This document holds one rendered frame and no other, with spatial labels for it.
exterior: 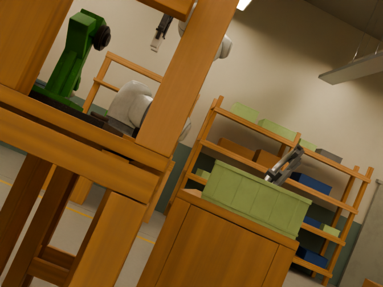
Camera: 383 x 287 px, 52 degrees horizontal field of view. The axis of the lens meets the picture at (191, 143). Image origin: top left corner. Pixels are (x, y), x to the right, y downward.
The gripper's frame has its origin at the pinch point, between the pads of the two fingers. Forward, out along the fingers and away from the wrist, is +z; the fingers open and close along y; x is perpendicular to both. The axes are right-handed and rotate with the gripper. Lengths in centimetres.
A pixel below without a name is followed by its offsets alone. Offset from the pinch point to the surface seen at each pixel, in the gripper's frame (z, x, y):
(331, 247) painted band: 69, -366, 564
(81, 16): 18, 12, -60
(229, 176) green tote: 39, -50, -6
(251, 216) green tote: 51, -64, -8
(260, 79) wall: -159, -114, 536
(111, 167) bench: 50, -14, -74
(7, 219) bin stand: 93, 26, 4
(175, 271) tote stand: 83, -46, -6
